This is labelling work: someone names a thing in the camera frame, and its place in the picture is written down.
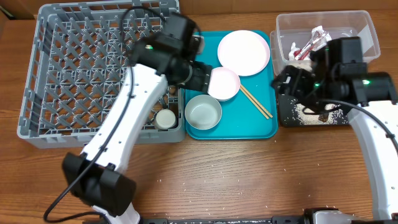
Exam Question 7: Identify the foil wrapper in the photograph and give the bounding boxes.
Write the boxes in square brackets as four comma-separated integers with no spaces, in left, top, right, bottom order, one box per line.
[294,31,328,60]

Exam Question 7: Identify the pink bowl with rice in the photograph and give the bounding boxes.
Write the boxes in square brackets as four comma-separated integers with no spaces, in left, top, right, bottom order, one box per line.
[208,67,241,101]

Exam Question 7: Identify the grey bowl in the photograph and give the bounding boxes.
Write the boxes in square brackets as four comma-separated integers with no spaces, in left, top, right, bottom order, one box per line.
[185,95,223,130]

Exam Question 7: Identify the brown food chunk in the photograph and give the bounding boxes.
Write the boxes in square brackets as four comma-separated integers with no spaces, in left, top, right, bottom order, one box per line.
[318,113,329,123]

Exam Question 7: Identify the white rice leftovers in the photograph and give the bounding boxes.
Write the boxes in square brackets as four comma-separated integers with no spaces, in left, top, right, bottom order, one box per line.
[292,103,348,126]

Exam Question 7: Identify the white paper cup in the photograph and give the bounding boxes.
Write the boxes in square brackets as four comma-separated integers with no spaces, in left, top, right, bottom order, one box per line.
[154,109,177,129]

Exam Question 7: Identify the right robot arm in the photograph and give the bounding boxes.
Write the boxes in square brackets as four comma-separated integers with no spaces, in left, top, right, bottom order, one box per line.
[272,37,397,223]

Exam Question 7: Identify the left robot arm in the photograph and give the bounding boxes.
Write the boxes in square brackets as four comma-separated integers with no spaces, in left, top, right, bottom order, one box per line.
[61,13,212,223]

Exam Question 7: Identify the black tray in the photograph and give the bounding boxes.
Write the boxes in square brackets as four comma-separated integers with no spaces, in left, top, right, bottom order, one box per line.
[277,79,352,128]

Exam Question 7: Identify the wooden chopstick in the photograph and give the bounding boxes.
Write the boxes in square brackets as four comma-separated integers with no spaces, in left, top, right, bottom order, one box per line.
[238,86,270,120]
[239,85,273,119]

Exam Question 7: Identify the white round plate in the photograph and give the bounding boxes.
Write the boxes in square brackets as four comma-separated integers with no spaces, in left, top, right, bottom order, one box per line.
[218,30,271,77]

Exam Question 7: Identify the clear plastic bin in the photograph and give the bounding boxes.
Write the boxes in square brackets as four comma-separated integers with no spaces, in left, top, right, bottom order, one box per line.
[270,11,381,75]

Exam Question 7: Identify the grey plastic dish rack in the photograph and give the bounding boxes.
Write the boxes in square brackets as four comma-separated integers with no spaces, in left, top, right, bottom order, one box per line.
[17,1,180,149]

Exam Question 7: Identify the cardboard backdrop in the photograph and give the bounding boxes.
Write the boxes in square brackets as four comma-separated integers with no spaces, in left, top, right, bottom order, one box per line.
[1,0,397,19]

